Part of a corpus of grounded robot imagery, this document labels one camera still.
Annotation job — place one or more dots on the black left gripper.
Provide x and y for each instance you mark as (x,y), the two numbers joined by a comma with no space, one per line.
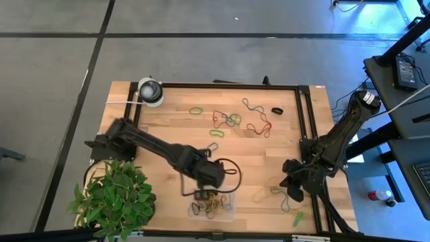
(211,174)

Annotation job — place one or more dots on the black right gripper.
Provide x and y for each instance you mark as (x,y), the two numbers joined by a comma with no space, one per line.
(309,179)

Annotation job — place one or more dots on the long blue-green rubber band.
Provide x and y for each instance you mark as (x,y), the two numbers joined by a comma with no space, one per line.
(250,108)
(287,201)

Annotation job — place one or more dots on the blue rubber band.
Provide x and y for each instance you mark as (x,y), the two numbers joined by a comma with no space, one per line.
(207,147)

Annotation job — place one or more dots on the long red rubber band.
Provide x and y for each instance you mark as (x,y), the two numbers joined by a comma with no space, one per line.
(269,126)

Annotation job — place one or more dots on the grey-blue rubber band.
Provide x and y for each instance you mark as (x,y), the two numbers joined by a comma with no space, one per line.
(228,122)

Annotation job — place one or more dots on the small green rubber band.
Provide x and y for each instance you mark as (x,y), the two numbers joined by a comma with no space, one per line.
(189,111)

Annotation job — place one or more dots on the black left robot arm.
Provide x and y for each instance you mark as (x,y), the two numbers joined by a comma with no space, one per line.
(148,142)

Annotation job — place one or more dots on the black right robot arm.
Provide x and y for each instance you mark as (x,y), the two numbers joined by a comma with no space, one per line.
(339,134)

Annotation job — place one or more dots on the clear plastic bin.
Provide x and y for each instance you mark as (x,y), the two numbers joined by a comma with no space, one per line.
(231,216)

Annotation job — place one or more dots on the white box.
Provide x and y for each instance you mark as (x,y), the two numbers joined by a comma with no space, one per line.
(357,158)

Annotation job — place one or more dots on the red capped plastic bottle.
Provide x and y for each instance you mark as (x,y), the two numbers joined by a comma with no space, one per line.
(379,195)

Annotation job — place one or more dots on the green leafy plant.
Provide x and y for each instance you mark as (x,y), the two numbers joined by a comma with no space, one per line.
(114,198)

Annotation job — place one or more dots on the black desk crossbar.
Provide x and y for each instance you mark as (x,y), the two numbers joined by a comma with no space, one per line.
(376,139)

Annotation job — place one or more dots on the small black floor object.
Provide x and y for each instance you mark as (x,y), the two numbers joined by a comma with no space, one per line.
(390,202)

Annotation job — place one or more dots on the black desk foot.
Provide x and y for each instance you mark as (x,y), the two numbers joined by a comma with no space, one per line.
(394,181)

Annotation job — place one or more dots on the black desk top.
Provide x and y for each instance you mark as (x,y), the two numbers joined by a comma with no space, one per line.
(403,161)
(393,101)

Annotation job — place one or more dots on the thin black bar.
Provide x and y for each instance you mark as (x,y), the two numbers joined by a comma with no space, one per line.
(225,81)

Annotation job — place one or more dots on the white round lamp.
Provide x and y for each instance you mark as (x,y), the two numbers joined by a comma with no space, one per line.
(150,91)

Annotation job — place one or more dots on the grey floor plug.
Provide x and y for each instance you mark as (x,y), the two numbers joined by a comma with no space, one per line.
(367,85)

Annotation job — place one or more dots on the black keyboard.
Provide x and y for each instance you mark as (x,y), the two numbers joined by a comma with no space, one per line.
(424,176)

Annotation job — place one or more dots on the black power adapter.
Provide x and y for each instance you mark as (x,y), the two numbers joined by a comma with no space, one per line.
(404,74)

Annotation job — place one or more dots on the black slanted pole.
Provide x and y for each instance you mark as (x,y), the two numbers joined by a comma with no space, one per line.
(403,42)

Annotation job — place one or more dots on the grey chair leg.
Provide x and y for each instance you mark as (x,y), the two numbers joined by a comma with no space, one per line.
(10,154)

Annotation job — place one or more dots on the black table edge rail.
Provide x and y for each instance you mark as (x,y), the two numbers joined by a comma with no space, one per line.
(184,234)

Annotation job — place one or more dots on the silver rail bracket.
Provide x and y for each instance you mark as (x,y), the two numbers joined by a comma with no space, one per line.
(136,234)
(310,238)

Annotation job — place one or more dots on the black frame clamp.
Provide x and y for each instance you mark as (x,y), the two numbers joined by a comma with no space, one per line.
(266,80)

